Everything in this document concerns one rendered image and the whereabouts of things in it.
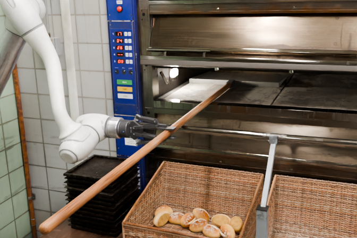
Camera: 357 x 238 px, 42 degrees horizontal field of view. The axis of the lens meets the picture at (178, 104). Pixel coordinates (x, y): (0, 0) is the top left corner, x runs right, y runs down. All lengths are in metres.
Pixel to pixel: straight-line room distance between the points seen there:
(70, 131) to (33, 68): 1.04
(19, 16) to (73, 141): 0.52
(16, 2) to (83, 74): 0.83
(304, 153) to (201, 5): 0.86
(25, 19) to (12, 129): 1.16
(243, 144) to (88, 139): 0.84
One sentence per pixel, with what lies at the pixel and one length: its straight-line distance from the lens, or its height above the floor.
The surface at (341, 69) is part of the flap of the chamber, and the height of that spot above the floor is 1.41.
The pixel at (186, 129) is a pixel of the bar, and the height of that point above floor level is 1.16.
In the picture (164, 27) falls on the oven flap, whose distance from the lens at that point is 2.36.
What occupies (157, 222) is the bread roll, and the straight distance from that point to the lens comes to 2.37.
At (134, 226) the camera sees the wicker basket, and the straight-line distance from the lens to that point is 2.15.
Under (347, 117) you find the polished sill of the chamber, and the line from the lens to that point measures 2.23.
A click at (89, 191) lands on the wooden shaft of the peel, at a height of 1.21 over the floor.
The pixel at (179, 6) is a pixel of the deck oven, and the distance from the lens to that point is 2.31.
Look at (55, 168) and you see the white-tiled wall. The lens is 2.92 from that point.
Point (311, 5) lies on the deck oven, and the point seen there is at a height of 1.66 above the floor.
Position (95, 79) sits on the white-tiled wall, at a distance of 2.58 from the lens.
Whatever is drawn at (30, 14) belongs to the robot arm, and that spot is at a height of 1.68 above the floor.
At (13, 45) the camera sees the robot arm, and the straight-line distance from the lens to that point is 2.09.
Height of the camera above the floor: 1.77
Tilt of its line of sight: 15 degrees down
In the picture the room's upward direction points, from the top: 2 degrees counter-clockwise
